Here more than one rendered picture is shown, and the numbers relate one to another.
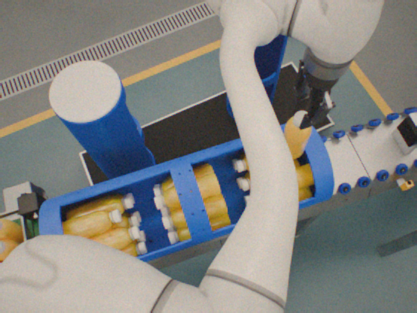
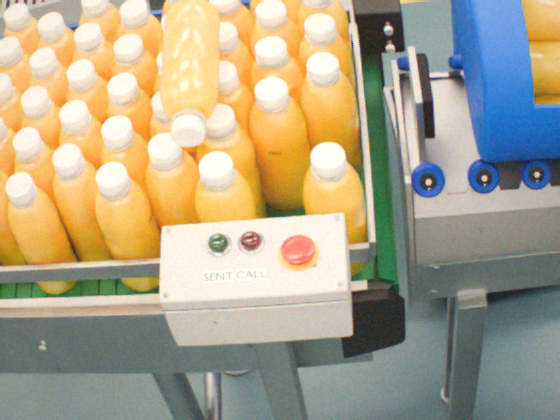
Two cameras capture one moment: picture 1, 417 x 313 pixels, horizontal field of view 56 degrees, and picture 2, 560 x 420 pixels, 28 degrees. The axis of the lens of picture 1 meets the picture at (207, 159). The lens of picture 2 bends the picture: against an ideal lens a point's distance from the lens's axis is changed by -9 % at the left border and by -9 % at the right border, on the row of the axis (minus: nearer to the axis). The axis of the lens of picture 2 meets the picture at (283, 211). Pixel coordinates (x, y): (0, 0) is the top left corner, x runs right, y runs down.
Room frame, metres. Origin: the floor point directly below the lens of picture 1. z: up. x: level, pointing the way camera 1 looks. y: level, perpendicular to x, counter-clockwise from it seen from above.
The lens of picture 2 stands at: (-0.76, 0.38, 2.17)
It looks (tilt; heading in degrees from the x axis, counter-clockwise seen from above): 54 degrees down; 22
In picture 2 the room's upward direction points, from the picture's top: 11 degrees counter-clockwise
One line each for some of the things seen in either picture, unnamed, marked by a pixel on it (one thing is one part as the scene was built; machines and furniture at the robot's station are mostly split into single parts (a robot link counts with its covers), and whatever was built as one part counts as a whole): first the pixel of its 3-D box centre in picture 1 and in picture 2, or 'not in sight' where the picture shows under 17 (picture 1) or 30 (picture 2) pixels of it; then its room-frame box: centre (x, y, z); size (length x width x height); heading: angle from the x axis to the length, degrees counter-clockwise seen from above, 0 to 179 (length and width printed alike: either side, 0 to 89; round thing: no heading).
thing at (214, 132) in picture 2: not in sight; (218, 120); (0.09, 0.77, 1.09); 0.04 x 0.04 x 0.02
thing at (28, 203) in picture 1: (33, 208); (377, 22); (0.42, 0.65, 0.95); 0.10 x 0.07 x 0.10; 14
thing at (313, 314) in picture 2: not in sight; (257, 282); (-0.09, 0.69, 1.05); 0.20 x 0.10 x 0.10; 104
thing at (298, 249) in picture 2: not in sight; (298, 250); (-0.08, 0.64, 1.11); 0.04 x 0.04 x 0.01
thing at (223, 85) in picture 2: not in sight; (221, 76); (0.16, 0.79, 1.09); 0.04 x 0.04 x 0.02
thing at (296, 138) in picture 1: (295, 135); not in sight; (0.44, -0.25, 1.34); 0.07 x 0.07 x 0.19
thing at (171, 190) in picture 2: not in sight; (179, 200); (0.04, 0.83, 0.99); 0.07 x 0.07 x 0.19
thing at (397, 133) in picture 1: (407, 135); not in sight; (0.56, -0.74, 1.00); 0.10 x 0.04 x 0.15; 14
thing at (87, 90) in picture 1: (85, 90); not in sight; (0.85, 0.45, 1.03); 0.28 x 0.28 x 0.01
